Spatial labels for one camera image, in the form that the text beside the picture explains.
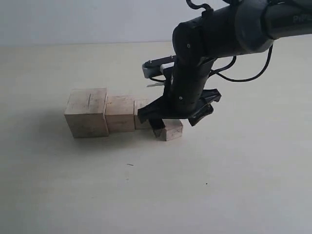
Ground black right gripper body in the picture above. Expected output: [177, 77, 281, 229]
[138, 57, 221, 126]

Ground smallest wooden cube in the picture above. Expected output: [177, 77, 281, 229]
[160, 119, 183, 141]

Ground third largest wooden cube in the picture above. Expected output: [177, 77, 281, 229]
[134, 98, 151, 130]

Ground second largest wooden cube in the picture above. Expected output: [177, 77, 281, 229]
[105, 96, 135, 133]

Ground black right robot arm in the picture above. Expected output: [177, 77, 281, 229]
[137, 0, 312, 130]

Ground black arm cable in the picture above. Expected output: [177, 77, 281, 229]
[186, 0, 273, 82]

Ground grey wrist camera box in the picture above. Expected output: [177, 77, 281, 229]
[142, 56, 176, 79]

